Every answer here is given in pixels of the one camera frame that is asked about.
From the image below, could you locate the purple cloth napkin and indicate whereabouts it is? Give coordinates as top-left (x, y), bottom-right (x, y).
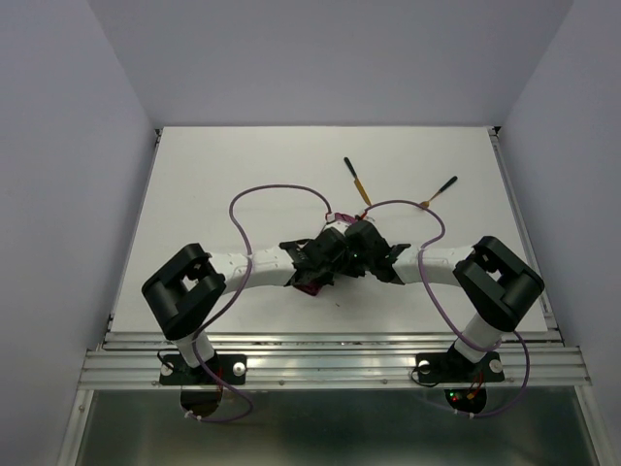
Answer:
top-left (294, 213), bottom-right (357, 296)

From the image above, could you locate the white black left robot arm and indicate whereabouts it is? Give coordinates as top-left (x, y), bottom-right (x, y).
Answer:
top-left (142, 227), bottom-right (346, 383)

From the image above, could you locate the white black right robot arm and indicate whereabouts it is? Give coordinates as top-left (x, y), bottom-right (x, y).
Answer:
top-left (344, 220), bottom-right (544, 379)

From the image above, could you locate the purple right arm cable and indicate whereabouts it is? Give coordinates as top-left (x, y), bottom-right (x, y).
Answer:
top-left (356, 198), bottom-right (530, 421)

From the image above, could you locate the aluminium front rail frame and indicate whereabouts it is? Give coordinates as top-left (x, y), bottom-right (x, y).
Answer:
top-left (78, 331), bottom-right (591, 390)

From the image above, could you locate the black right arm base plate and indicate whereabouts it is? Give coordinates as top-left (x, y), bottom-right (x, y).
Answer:
top-left (412, 351), bottom-right (505, 384)

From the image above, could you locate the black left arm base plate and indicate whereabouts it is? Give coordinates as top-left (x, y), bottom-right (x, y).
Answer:
top-left (159, 353), bottom-right (247, 386)

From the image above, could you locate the aluminium right side rail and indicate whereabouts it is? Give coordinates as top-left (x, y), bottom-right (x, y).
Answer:
top-left (486, 126), bottom-right (565, 344)

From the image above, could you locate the aluminium rail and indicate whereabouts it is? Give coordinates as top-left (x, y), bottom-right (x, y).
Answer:
top-left (92, 126), bottom-right (163, 348)
top-left (486, 126), bottom-right (565, 344)

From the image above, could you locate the aluminium left side rail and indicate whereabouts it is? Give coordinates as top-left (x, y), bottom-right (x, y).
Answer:
top-left (92, 126), bottom-right (163, 348)

